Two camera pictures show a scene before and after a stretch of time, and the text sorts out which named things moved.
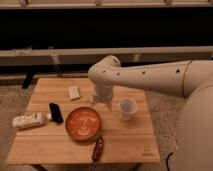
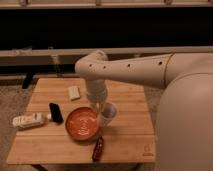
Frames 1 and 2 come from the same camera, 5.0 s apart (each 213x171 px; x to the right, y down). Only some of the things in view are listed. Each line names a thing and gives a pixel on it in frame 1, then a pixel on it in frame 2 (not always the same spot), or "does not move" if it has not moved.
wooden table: (81, 128) does not move
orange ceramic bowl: (83, 123) does not move
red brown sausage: (98, 149) does not move
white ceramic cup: (127, 108) to (108, 114)
